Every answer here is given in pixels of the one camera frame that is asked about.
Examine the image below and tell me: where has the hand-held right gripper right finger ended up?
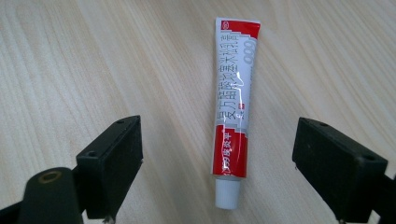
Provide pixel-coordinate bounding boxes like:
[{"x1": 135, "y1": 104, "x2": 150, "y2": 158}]
[{"x1": 291, "y1": 117, "x2": 389, "y2": 224}]

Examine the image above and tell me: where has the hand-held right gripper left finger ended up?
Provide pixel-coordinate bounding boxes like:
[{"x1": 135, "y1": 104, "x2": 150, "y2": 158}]
[{"x1": 75, "y1": 115, "x2": 145, "y2": 223}]

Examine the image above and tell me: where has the red and white ointment tube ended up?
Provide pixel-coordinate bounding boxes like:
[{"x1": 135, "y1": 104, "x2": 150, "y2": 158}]
[{"x1": 212, "y1": 17, "x2": 262, "y2": 210}]

